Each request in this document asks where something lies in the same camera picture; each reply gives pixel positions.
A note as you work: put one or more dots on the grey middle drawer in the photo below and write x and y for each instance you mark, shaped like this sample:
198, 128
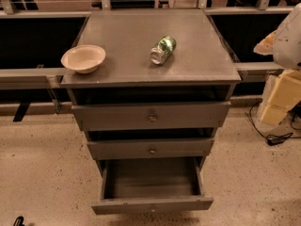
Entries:
150, 148

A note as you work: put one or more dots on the grey top drawer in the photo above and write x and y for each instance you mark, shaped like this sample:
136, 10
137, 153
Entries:
150, 116

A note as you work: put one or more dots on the green soda can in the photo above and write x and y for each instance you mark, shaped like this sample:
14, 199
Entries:
162, 50

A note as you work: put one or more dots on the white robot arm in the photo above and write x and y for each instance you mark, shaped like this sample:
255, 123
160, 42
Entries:
287, 46

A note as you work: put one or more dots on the grey bottom drawer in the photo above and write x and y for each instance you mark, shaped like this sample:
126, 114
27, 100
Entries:
151, 186

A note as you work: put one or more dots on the grey drawer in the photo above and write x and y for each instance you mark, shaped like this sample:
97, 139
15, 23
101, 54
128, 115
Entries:
150, 148
151, 186
150, 116

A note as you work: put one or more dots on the grey drawer cabinet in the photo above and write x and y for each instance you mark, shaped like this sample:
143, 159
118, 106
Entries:
199, 70

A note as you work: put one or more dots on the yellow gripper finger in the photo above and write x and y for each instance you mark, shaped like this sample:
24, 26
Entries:
281, 94
265, 46

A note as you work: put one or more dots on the black object bottom left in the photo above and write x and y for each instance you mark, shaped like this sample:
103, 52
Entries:
19, 221

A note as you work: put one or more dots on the white bowl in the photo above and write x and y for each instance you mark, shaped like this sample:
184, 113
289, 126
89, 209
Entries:
84, 58

